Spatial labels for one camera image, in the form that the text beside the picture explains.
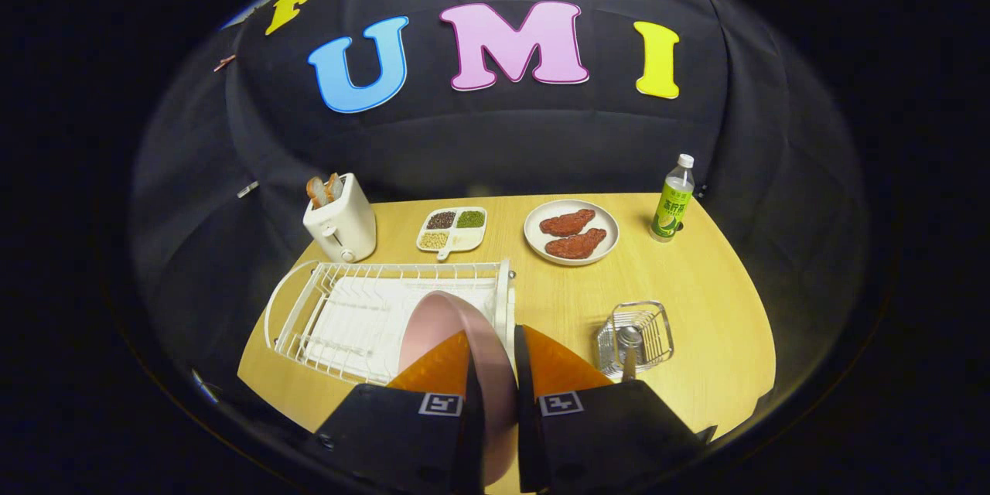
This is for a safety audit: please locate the white divided grain dish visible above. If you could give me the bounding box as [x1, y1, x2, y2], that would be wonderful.
[416, 207, 488, 261]

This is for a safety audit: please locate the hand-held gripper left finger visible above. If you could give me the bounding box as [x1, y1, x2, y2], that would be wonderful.
[313, 329, 486, 495]

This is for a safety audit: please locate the silver wire basket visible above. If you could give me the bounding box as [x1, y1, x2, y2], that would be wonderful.
[596, 301, 674, 380]

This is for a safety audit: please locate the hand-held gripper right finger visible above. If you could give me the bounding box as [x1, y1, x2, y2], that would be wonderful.
[514, 323, 716, 494]

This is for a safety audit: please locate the brown meat piece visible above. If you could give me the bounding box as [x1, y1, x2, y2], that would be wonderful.
[539, 209, 596, 237]
[544, 228, 608, 260]

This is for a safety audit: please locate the silver metal spoon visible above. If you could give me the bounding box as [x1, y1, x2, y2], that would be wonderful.
[615, 325, 647, 382]

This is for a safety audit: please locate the white wire dish rack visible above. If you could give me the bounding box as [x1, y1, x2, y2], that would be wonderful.
[265, 259, 517, 387]

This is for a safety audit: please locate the white toaster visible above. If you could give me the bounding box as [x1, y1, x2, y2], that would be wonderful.
[303, 172, 377, 264]

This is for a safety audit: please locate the white round meat plate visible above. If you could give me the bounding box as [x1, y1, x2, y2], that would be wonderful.
[524, 200, 620, 267]

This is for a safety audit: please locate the green label tea bottle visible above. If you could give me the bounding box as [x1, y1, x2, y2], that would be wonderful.
[650, 154, 695, 243]

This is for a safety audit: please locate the pink plate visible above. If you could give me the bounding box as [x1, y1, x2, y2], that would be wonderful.
[398, 290, 519, 490]

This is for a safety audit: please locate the black backdrop cloth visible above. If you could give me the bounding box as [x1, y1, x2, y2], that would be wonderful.
[130, 0, 867, 418]

